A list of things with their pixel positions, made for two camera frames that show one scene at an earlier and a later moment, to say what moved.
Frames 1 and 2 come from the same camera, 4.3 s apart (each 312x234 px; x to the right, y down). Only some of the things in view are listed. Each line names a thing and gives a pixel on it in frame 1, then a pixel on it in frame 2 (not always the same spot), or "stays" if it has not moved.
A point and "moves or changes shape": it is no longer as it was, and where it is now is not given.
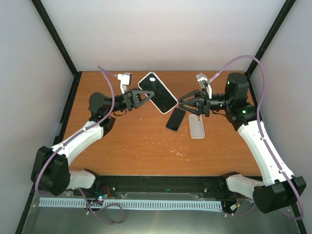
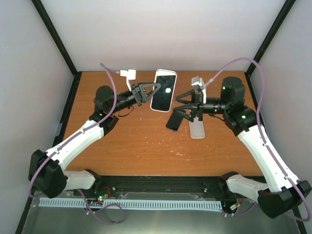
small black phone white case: (163, 99) moves or changes shape
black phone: (175, 119) stays
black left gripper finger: (137, 103) to (144, 96)
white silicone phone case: (196, 126) stays
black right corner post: (287, 6) stays
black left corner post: (52, 29) stays
